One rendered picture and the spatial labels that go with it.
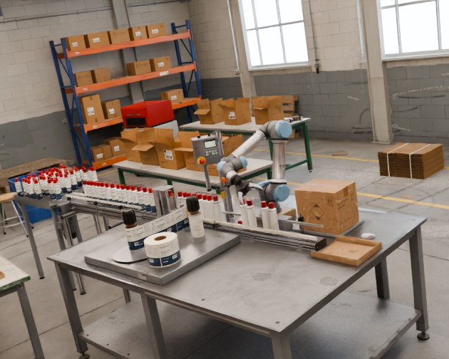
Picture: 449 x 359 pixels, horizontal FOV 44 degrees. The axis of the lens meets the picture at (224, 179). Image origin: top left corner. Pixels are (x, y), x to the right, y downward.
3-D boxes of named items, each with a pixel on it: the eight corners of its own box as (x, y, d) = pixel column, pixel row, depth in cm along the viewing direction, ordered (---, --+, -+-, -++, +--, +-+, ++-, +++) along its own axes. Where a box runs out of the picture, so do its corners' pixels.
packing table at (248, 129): (187, 172, 938) (179, 126, 918) (224, 159, 983) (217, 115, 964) (276, 186, 765) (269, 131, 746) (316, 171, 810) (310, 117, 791)
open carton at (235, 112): (218, 126, 854) (214, 102, 845) (239, 120, 877) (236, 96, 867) (233, 127, 823) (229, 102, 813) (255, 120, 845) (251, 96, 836)
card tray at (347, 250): (311, 257, 319) (311, 251, 318) (336, 241, 337) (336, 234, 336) (358, 266, 299) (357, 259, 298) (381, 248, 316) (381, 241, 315)
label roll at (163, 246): (183, 251, 347) (179, 230, 343) (178, 265, 328) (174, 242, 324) (152, 256, 349) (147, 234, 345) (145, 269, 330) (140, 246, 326)
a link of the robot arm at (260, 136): (266, 117, 390) (215, 159, 373) (275, 117, 380) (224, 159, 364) (274, 131, 394) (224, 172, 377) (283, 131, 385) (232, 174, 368)
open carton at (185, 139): (174, 172, 603) (167, 139, 594) (212, 159, 634) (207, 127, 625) (199, 176, 569) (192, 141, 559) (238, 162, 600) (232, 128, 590)
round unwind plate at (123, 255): (103, 258, 358) (103, 256, 358) (141, 241, 379) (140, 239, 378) (132, 266, 337) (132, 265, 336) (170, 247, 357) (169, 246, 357)
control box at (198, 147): (195, 164, 392) (190, 138, 388) (219, 159, 395) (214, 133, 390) (197, 167, 383) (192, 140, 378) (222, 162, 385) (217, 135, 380)
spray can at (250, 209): (248, 230, 364) (243, 201, 359) (253, 227, 368) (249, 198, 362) (254, 231, 361) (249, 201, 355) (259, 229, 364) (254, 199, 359)
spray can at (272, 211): (269, 234, 351) (265, 203, 346) (274, 231, 355) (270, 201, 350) (276, 235, 348) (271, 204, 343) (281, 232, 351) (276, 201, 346)
